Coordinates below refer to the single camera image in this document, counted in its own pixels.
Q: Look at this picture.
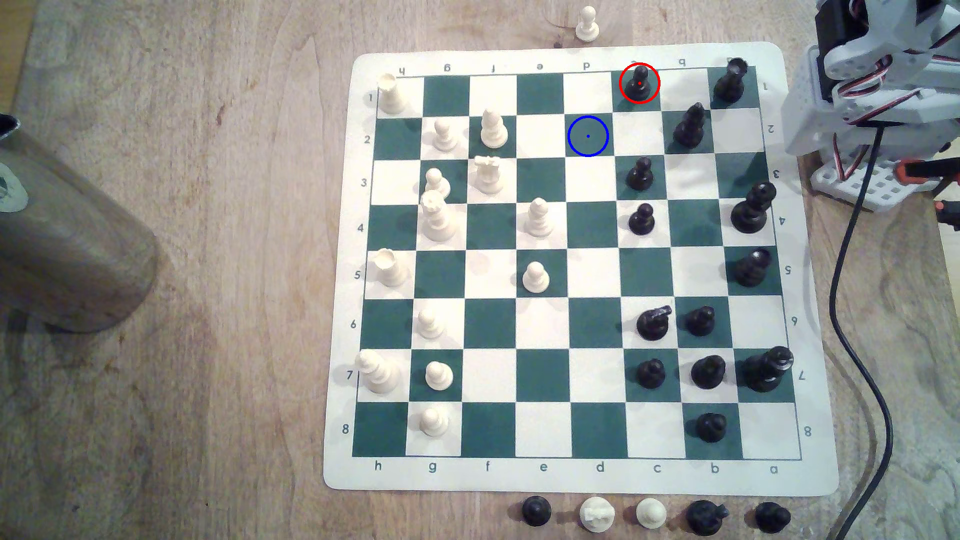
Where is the white bishop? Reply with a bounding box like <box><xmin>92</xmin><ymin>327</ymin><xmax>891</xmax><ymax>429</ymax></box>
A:
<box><xmin>480</xmin><ymin>108</ymin><xmax>510</xmax><ymax>150</ymax></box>

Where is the white rook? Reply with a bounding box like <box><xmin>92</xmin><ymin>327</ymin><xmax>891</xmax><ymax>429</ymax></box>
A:
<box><xmin>376</xmin><ymin>72</ymin><xmax>407</xmax><ymax>116</ymax></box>
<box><xmin>374</xmin><ymin>248</ymin><xmax>410</xmax><ymax>288</ymax></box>

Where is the black knight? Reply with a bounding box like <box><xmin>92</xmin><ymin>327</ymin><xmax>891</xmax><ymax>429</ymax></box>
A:
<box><xmin>636</xmin><ymin>305</ymin><xmax>674</xmax><ymax>342</ymax></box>
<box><xmin>686</xmin><ymin>500</ymin><xmax>731</xmax><ymax>537</ymax></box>

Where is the black rook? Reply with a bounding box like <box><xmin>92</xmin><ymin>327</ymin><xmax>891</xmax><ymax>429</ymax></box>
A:
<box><xmin>713</xmin><ymin>57</ymin><xmax>750</xmax><ymax>104</ymax></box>

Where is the black bishop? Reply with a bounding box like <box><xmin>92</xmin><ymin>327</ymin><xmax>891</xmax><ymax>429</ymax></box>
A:
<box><xmin>732</xmin><ymin>248</ymin><xmax>774</xmax><ymax>288</ymax></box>
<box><xmin>672</xmin><ymin>102</ymin><xmax>707</xmax><ymax>149</ymax></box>

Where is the white perforated base plate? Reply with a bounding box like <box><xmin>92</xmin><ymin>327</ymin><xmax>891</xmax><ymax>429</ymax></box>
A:
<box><xmin>808</xmin><ymin>153</ymin><xmax>960</xmax><ymax>215</ymax></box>

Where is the brown metallic cylinder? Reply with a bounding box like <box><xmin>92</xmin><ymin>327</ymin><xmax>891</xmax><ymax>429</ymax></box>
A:
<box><xmin>0</xmin><ymin>112</ymin><xmax>161</xmax><ymax>335</ymax></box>

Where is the black cable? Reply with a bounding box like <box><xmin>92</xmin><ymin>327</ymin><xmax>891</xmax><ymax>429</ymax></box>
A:
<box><xmin>828</xmin><ymin>123</ymin><xmax>895</xmax><ymax>540</ymax></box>

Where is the green and white chess mat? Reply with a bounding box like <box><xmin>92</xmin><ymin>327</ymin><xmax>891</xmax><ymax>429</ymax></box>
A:
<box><xmin>322</xmin><ymin>41</ymin><xmax>840</xmax><ymax>498</ymax></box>

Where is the white pawn on e4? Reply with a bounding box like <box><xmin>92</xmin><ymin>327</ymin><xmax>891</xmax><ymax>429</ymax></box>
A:
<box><xmin>523</xmin><ymin>198</ymin><xmax>555</xmax><ymax>239</ymax></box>

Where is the black queen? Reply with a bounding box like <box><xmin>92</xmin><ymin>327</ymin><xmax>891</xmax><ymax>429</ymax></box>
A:
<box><xmin>730</xmin><ymin>180</ymin><xmax>778</xmax><ymax>234</ymax></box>

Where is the white king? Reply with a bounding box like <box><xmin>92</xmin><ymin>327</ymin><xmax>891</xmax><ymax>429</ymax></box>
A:
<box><xmin>354</xmin><ymin>348</ymin><xmax>401</xmax><ymax>396</ymax></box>

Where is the white knight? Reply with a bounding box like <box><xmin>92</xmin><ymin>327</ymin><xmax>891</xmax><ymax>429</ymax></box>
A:
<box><xmin>579</xmin><ymin>495</ymin><xmax>617</xmax><ymax>534</ymax></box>
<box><xmin>474</xmin><ymin>155</ymin><xmax>504</xmax><ymax>195</ymax></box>

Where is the black king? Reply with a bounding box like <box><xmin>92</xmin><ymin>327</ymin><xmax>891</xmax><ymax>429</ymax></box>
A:
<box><xmin>742</xmin><ymin>345</ymin><xmax>795</xmax><ymax>393</ymax></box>

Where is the white queen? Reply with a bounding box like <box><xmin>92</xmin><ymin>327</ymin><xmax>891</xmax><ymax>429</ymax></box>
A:
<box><xmin>419</xmin><ymin>189</ymin><xmax>458</xmax><ymax>243</ymax></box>

